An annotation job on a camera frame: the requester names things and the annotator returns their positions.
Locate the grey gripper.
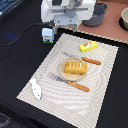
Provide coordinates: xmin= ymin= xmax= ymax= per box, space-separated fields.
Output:
xmin=41 ymin=0 xmax=96 ymax=31

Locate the yellow butter box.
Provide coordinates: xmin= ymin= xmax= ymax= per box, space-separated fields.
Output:
xmin=79 ymin=41 xmax=97 ymax=52

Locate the orange bread loaf toy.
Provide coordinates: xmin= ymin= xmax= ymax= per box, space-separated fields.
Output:
xmin=64 ymin=62 xmax=87 ymax=74

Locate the white fish toy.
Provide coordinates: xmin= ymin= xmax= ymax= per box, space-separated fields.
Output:
xmin=30 ymin=78 xmax=42 ymax=100

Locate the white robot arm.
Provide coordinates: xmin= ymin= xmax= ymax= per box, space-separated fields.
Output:
xmin=41 ymin=0 xmax=96 ymax=31

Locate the light blue milk carton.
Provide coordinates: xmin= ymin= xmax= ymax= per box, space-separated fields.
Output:
xmin=42 ymin=28 xmax=54 ymax=43

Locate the large dark grey pot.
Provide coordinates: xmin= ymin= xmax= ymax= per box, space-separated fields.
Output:
xmin=82 ymin=3 xmax=108 ymax=27

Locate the salmon pink mat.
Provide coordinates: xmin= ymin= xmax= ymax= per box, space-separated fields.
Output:
xmin=64 ymin=0 xmax=128 ymax=44

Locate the beige bowl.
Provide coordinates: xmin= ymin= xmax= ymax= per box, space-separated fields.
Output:
xmin=121 ymin=7 xmax=128 ymax=30

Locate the wooden round plate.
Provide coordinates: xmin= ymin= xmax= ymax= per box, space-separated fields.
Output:
xmin=59 ymin=57 xmax=87 ymax=81

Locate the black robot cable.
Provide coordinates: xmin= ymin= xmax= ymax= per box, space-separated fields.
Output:
xmin=0 ymin=21 xmax=46 ymax=48

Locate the knife with wooden handle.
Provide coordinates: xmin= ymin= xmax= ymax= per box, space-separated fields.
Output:
xmin=61 ymin=51 xmax=101 ymax=65

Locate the fork with wooden handle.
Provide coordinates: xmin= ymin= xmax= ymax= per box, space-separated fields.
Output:
xmin=48 ymin=73 xmax=89 ymax=92

